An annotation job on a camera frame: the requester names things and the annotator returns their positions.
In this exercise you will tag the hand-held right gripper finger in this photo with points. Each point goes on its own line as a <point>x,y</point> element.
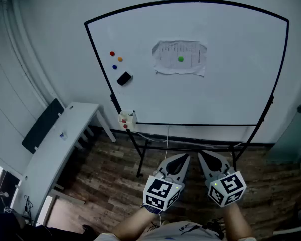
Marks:
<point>223,163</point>
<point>205,171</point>

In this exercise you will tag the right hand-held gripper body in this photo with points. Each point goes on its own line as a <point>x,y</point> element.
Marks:
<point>228,188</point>

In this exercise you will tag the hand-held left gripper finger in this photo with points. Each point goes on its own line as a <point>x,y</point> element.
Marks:
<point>182,172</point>
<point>168,161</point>

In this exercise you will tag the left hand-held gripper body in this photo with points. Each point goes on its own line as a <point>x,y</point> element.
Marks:
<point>160,192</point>

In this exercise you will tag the white whiteboard with black frame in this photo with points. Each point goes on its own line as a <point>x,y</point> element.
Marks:
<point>240,84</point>

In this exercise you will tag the printed white paper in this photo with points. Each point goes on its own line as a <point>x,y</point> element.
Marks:
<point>168,66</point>

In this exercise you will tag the person's left forearm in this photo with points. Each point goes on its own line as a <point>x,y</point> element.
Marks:
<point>135,225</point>

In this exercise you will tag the person's right forearm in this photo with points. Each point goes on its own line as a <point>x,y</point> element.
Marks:
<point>237,222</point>

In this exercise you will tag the black whiteboard eraser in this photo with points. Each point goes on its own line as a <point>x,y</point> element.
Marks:
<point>124,78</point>

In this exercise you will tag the person's white shirt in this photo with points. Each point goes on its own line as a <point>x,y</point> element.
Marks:
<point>180,232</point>

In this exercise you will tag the white marker holder box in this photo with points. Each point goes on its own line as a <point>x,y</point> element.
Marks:
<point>130,124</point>

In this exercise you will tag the person's black shoe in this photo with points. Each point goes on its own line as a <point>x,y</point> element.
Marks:
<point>89,229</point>

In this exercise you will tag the green round magnet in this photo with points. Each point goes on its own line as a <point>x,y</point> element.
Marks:
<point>180,58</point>

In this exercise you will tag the small clear bottle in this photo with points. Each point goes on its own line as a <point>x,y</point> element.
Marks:
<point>63,135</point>

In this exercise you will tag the white desk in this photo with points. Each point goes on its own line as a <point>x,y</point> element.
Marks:
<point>52,154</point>

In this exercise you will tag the black desk divider panel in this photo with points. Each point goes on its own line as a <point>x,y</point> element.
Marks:
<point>42,127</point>

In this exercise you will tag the white wall conduit pipes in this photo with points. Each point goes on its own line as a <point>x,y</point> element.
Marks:
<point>17,46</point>

